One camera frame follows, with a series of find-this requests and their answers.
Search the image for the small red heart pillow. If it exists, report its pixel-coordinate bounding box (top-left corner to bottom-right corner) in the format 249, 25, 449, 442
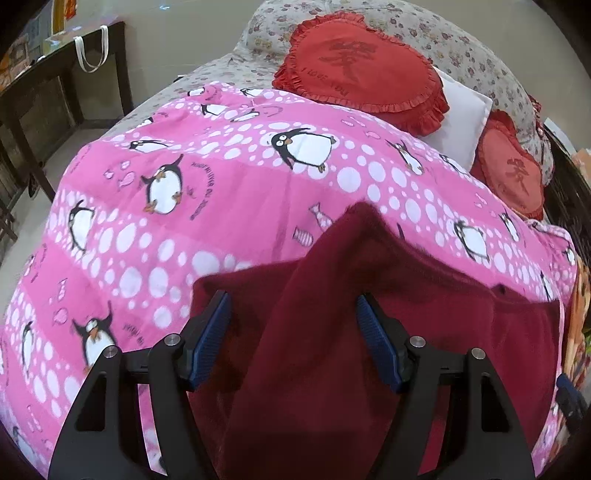
471, 110, 546, 221

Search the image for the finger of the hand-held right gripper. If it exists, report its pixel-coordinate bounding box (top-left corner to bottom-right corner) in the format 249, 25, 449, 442
556, 374, 586, 435

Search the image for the dark red sweater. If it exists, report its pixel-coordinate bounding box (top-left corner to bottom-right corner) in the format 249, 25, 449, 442
189, 202, 566, 480

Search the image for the dark carved wooden cabinet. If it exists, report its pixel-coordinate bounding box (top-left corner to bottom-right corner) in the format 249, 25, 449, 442
540, 120, 591, 241

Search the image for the dark wooden desk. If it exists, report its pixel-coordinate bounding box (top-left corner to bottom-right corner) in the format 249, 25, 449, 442
0, 21, 134, 204

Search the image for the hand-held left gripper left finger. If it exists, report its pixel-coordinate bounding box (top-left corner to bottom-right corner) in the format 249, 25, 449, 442
47, 290, 232, 480

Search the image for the white tote bag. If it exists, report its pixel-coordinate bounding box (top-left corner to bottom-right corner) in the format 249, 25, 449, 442
74, 25, 110, 73

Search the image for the white pillow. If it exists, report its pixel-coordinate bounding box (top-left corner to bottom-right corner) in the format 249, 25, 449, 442
420, 67, 493, 171

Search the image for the orange patterned blanket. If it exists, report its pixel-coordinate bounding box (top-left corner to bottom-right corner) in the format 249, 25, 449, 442
561, 263, 591, 462

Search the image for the dark wooden chair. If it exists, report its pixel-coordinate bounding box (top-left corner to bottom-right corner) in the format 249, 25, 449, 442
0, 152, 20, 241

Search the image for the pink penguin print blanket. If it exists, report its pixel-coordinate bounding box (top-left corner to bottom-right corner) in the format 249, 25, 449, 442
0, 83, 580, 480

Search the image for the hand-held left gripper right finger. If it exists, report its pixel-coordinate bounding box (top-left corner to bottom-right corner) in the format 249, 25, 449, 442
355, 294, 536, 480

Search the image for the large red heart pillow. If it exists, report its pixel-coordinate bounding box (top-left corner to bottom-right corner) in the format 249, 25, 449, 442
272, 11, 450, 138

